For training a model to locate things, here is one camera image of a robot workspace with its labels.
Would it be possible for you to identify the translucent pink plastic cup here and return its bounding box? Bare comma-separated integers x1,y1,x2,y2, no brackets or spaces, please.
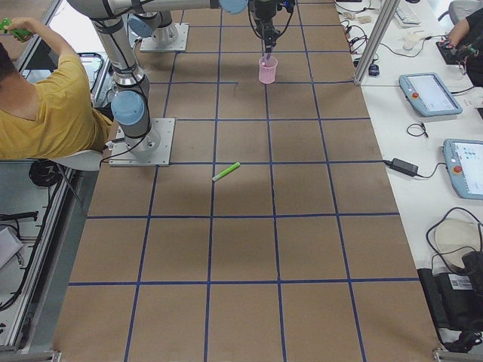
258,56,278,84

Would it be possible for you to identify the round beige disc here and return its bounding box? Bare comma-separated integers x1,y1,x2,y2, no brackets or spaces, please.
435,219,482,269

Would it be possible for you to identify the blue teach pendant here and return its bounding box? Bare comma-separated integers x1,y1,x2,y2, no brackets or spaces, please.
398,72,463,117
443,139,482,200

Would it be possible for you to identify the aluminium frame post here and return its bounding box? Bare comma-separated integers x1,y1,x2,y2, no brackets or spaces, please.
353,0,399,85

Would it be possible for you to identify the green handheld object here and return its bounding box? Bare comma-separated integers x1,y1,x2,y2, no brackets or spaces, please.
1,18,33,42

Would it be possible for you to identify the lower blue teach pendant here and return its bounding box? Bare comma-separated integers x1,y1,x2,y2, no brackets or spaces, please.
443,139,482,200

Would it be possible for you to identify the green marker pen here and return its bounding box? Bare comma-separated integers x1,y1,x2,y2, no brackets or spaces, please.
212,162,241,182

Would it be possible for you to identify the small black looped cable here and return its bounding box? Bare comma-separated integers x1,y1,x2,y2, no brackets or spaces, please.
406,121,429,139

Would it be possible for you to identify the white keyboard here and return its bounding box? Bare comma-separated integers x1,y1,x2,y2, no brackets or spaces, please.
394,2,421,28

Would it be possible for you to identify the person in yellow shirt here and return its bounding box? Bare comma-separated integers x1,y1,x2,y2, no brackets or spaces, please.
1,17,112,160

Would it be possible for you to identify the white chair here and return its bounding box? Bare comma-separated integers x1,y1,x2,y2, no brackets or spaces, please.
51,150,103,171

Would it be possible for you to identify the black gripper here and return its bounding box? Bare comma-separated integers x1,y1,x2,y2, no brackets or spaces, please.
252,0,279,53

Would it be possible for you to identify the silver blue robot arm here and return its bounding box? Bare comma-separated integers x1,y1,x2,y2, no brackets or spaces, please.
128,6,280,53
70,1,294,162

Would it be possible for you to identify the person in black shirt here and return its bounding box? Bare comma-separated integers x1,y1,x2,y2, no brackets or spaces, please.
448,8,482,87

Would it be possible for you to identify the upper blue teach pendant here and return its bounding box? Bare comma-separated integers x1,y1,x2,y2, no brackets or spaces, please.
398,72,463,117

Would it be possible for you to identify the black power adapter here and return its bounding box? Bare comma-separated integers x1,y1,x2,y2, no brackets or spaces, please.
383,158,418,177

